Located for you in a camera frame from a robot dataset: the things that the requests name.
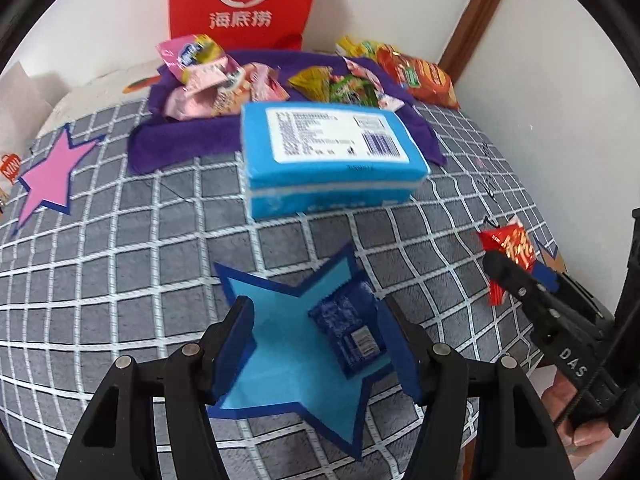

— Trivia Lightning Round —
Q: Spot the orange star mat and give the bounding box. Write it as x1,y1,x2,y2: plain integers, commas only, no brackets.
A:
534,237,567,274

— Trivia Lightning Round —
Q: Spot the red paper shopping bag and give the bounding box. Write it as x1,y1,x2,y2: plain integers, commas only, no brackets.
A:
168,0,312,50

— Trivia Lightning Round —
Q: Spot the white fruit print cloth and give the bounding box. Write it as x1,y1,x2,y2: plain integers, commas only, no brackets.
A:
37,58,160,138

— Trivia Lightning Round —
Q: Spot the grey checkered tablecloth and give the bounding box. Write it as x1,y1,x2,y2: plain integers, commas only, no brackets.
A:
1,101,556,479

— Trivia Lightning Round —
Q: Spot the pink star mat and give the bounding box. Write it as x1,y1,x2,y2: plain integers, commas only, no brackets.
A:
12,124,105,237

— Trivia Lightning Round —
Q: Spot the pink panda snack packet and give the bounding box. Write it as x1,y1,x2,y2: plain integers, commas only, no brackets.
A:
164,55,290,122

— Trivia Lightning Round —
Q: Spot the red snack packet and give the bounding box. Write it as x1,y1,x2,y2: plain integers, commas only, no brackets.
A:
476,213,537,307

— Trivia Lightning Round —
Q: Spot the pink yellow snack packet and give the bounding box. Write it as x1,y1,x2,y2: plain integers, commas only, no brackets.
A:
156,35,224,84

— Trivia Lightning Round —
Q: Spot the yellow Lays chips bag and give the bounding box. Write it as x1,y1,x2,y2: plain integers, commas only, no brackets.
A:
335,35,390,61

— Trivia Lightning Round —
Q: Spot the white Miniso plastic bag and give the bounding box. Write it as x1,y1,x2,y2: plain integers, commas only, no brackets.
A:
0,63,53,206

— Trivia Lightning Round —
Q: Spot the blue tissue pack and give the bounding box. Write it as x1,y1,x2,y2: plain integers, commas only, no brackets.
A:
241,102,431,220

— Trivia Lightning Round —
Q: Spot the blue star mat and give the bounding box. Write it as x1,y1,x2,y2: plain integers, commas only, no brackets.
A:
208,244,394,460

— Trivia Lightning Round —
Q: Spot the right hand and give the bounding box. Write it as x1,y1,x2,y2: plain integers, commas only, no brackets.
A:
540,372,614,456

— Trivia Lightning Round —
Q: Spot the brown door frame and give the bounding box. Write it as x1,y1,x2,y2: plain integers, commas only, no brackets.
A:
438,0,501,82

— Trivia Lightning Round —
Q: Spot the lychee candy packet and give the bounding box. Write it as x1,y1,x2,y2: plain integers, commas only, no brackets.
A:
344,58,405,112

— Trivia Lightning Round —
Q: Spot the dark blue snack packet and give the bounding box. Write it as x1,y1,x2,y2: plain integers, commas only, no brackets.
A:
308,270,386,378

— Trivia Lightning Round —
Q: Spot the orange Lays chips bag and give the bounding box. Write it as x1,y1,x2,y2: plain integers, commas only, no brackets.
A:
376,44,460,110

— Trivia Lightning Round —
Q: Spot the green yellow snack packet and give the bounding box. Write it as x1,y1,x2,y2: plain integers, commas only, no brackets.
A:
288,66,378,108

